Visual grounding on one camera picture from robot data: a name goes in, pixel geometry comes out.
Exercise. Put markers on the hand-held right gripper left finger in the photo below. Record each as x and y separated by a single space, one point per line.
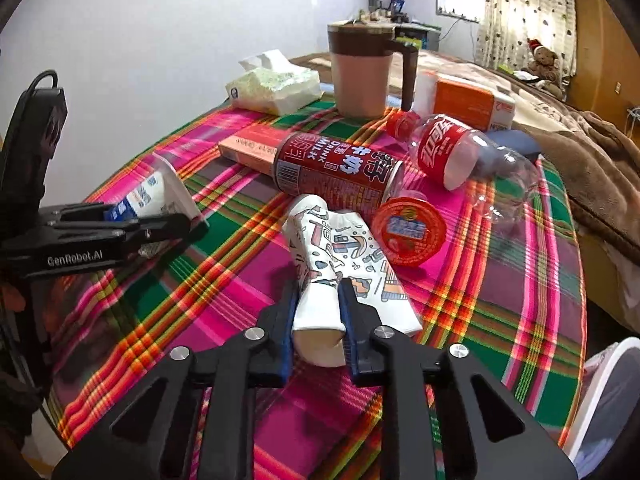
286 332

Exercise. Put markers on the heart print curtain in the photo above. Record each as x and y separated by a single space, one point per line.
525 15

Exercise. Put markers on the beige thermos mug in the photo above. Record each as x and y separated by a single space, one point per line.
362 70

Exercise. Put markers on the green white tissue pack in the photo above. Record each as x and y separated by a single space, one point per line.
275 87

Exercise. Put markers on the pink plaid tablecloth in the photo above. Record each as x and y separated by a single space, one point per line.
490 320

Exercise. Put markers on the cluttered grey desk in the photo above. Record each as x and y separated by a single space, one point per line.
415 32

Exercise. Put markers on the clear red-label soda bottle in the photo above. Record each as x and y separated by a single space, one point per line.
450 155

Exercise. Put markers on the wooden wardrobe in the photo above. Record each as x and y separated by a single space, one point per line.
607 40

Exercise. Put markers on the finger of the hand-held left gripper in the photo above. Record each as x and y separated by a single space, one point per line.
160 230
90 212

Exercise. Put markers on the brown teddy bear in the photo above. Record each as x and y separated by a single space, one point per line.
542 67

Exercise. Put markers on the red milk can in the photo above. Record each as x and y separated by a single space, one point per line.
330 172

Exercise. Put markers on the crushed white blue-label bottle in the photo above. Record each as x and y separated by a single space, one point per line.
150 195

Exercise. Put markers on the crushed patterned paper cup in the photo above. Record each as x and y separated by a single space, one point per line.
345 260

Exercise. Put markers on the white round trash bin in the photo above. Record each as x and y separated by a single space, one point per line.
607 410

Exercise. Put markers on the brown fleece blanket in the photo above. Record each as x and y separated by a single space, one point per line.
600 170

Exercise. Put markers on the orange white box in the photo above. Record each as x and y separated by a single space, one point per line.
472 102

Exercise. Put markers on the flat pink box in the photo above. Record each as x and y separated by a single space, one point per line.
250 150

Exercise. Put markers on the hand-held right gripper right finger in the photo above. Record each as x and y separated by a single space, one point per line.
350 332

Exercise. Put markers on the orange jelly cup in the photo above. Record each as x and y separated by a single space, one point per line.
410 230

